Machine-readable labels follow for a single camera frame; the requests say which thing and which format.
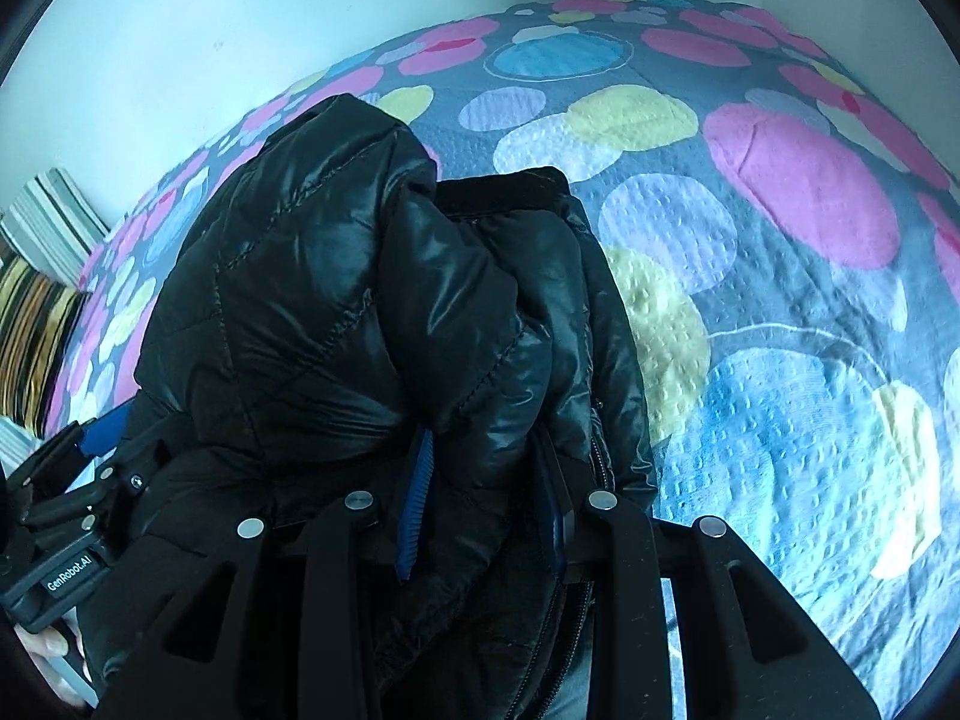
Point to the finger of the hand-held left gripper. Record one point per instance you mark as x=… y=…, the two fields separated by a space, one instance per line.
x=105 y=431

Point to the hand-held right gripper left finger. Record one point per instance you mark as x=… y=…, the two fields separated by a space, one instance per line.
x=414 y=510

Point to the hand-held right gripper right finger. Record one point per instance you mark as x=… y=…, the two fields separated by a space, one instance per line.
x=556 y=532

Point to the black puffer jacket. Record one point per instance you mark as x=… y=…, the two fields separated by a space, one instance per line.
x=300 y=277

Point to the person's left hand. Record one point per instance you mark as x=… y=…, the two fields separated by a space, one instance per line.
x=52 y=649

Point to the yellow black striped pillow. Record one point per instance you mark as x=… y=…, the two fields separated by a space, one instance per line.
x=34 y=345

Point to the grey white striped pillow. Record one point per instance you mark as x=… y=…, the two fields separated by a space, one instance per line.
x=52 y=221

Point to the dotted colourful bedspread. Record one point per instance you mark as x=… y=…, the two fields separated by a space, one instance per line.
x=787 y=390

